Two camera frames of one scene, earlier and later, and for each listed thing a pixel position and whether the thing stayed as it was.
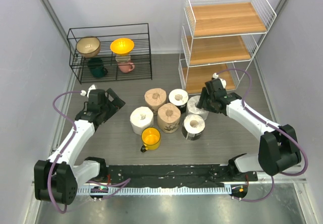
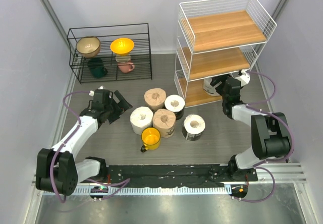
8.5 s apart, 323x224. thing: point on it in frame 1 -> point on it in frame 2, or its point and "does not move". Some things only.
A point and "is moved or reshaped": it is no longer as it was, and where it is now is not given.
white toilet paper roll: x=192 y=108 is moved or reshaped
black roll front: x=193 y=126 does not move
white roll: x=141 y=117 does not move
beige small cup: x=123 y=58 does not move
